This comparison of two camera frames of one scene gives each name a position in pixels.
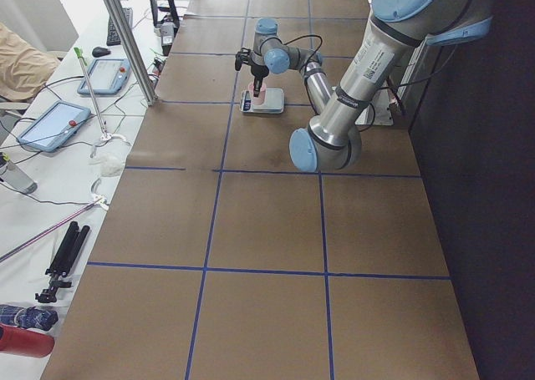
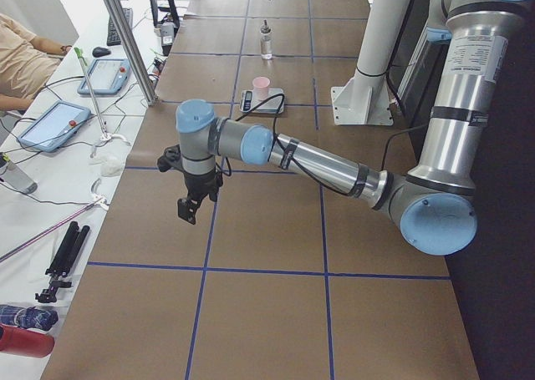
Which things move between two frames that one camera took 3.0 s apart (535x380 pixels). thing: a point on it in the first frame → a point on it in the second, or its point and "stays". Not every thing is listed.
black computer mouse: (99, 52) stays
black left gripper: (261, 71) → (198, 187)
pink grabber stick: (96, 200) stays
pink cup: (260, 99) stays
